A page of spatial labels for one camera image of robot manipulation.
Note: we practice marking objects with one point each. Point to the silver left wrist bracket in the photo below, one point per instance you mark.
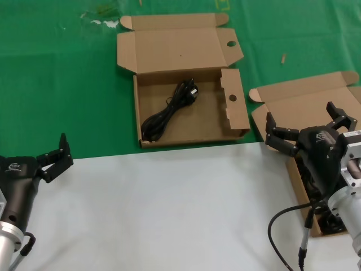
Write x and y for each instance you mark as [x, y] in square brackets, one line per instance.
[2, 201]

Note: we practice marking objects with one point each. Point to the open cardboard box with round holes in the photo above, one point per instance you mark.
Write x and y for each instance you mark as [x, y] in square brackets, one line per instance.
[175, 42]

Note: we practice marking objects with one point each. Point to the silver right wrist bracket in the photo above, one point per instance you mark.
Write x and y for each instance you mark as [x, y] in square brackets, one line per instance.
[352, 158]

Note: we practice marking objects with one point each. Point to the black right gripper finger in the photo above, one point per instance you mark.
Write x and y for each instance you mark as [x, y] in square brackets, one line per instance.
[282, 139]
[342, 121]

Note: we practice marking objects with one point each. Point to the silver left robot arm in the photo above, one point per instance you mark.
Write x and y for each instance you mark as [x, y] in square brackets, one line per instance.
[8, 242]

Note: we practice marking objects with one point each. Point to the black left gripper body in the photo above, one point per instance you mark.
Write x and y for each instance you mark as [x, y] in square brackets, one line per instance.
[19, 183]

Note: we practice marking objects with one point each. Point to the green table cloth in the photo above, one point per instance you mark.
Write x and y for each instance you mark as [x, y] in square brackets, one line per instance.
[56, 84]

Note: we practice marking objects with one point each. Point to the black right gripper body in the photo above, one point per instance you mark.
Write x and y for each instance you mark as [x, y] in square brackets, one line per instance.
[318, 152]

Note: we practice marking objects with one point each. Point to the silver wrist bracket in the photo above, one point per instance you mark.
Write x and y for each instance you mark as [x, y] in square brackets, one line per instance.
[2, 201]
[352, 158]

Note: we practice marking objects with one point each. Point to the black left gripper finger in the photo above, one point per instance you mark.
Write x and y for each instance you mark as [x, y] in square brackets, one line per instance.
[57, 162]

